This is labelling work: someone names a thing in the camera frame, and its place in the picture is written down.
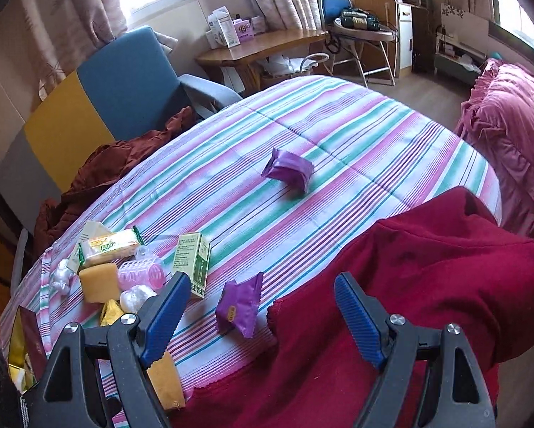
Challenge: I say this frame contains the folding chair with bag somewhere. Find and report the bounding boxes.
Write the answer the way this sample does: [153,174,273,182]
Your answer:
[319,0,398,87]

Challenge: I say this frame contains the wooden desk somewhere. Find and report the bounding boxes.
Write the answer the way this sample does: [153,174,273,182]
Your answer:
[195,29,327,98]

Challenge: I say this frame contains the white plastic ball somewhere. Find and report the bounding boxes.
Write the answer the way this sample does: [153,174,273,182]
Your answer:
[119,284,157,314]
[50,259,74,297]

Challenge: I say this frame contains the beige cardboard box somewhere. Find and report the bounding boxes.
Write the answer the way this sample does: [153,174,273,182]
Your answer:
[67,220,111,274]

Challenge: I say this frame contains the green cracker pack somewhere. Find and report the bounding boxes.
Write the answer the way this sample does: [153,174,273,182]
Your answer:
[78,226,144,268]

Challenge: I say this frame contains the green small box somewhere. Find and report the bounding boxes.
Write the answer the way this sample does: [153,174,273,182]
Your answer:
[172,232,211,300]

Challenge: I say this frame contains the yellow patterned pouch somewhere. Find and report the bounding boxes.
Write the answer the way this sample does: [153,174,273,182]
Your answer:
[100,300,125,327]

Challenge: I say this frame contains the grey yellow blue armchair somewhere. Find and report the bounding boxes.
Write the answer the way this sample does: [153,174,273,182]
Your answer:
[0,26,241,289]

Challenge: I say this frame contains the white boxes on desk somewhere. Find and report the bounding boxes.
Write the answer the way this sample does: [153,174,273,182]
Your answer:
[206,6,267,49]

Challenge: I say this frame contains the low white shelf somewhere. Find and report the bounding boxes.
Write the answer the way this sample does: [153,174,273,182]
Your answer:
[433,32,487,87]

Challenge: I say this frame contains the white cabinet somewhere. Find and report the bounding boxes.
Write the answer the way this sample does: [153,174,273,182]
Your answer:
[397,3,413,77]

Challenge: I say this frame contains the red cloth garment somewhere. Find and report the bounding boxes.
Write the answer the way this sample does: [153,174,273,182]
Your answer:
[171,188,534,427]

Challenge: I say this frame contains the pink bed cover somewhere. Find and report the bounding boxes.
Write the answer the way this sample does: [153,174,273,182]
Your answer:
[456,58,534,240]

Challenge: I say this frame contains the gold metal tray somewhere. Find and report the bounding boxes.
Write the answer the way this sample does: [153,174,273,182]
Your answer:
[7,306,47,393]

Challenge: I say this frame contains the dark red blanket on chair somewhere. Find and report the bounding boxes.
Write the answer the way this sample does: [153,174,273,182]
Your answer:
[32,105,197,259]

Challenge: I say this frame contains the yellow sponge block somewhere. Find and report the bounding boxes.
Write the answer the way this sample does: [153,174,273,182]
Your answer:
[78,263,121,304]

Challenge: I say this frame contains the purple snack packet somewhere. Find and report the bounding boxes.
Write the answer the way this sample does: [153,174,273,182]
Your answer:
[215,271,264,339]
[261,148,314,193]

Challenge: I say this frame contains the pink hair roller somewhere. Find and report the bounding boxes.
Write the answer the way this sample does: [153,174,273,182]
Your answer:
[117,245,165,292]

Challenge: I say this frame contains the striped tablecloth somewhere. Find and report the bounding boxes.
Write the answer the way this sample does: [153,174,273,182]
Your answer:
[0,74,502,428]

